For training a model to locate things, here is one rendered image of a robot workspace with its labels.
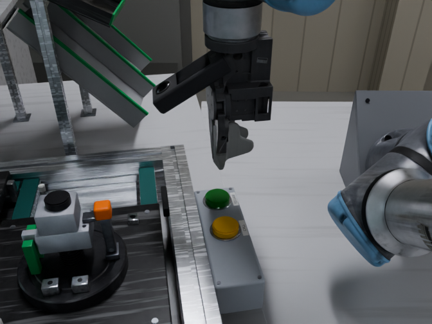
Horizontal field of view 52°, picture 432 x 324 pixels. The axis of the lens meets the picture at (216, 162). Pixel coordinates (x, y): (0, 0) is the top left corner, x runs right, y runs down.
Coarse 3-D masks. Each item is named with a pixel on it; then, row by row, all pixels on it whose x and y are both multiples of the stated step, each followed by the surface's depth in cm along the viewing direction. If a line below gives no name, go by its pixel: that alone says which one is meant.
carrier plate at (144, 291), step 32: (160, 224) 67; (0, 256) 61; (128, 256) 61; (160, 256) 61; (0, 288) 57; (128, 288) 57; (160, 288) 57; (32, 320) 53; (64, 320) 53; (96, 320) 53; (128, 320) 53; (160, 320) 53
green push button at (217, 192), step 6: (210, 192) 73; (216, 192) 73; (222, 192) 73; (210, 198) 71; (216, 198) 71; (222, 198) 71; (228, 198) 72; (210, 204) 71; (216, 204) 71; (222, 204) 71
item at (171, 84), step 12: (204, 60) 59; (216, 60) 57; (180, 72) 61; (192, 72) 58; (204, 72) 57; (216, 72) 57; (228, 72) 58; (168, 84) 59; (180, 84) 58; (192, 84) 58; (204, 84) 58; (156, 96) 59; (168, 96) 59; (180, 96) 59; (156, 108) 60; (168, 108) 60
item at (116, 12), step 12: (48, 0) 73; (60, 0) 73; (72, 0) 73; (84, 0) 79; (96, 0) 81; (108, 0) 84; (120, 0) 85; (84, 12) 74; (96, 12) 74; (108, 12) 74; (108, 24) 75
